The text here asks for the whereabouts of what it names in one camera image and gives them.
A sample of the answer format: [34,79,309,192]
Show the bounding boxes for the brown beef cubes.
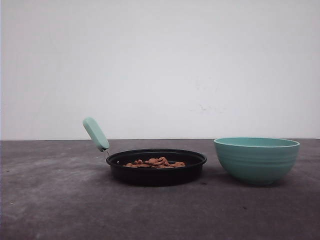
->
[123,156,186,169]

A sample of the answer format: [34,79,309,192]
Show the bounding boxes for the black pan with green handle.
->
[82,116,208,187]

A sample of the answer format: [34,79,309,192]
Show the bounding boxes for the teal ceramic bowl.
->
[213,137,300,185]

